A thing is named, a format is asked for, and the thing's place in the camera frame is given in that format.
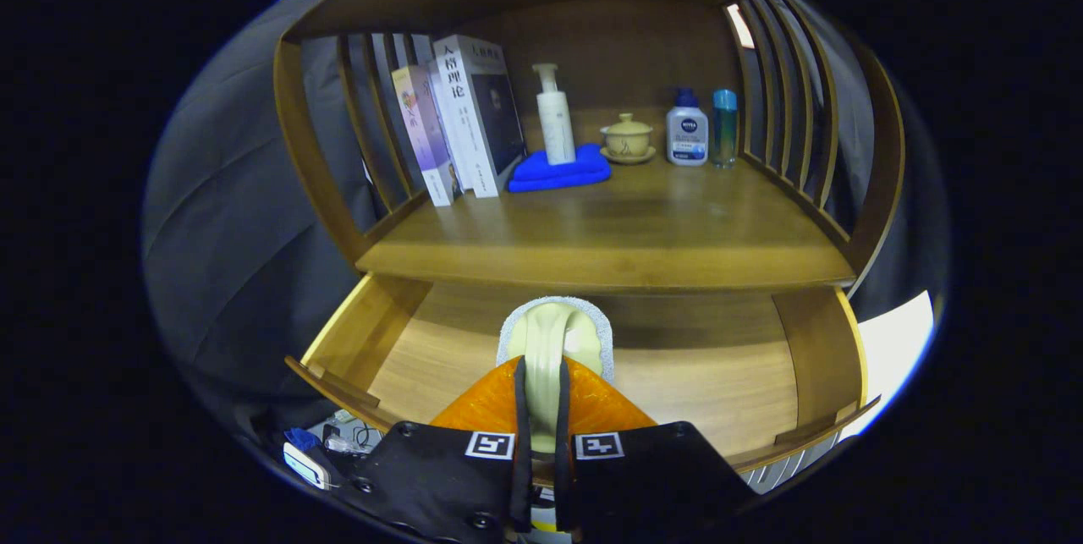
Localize white bottle with blue cap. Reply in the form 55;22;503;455
666;88;710;167

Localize yellow lidded teacup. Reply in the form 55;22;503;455
600;113;657;165

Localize purple book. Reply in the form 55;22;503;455
391;64;462;208

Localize black backdrop cloth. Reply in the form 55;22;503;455
142;0;948;443

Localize wooden countertop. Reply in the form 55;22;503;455
355;151;855;291

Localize thin white book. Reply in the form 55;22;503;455
426;60;475;194

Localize wooden drawer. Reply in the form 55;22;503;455
285;272;882;473

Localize teal bottle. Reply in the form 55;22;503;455
711;89;739;168

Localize black floor cables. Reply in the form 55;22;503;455
320;413;377;453

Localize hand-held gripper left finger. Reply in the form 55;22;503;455
351;355;532;544

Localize green-handled scrub brush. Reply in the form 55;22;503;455
496;296;615;456

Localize white floor device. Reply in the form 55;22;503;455
282;441;333;492

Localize thick white and black book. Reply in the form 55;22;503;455
432;34;527;199

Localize blue folded cloth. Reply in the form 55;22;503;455
508;144;612;193

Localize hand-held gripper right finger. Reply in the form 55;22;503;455
554;355;758;544

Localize wooden cabinet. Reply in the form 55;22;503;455
272;0;906;301

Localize white pump bottle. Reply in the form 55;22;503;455
531;63;577;166

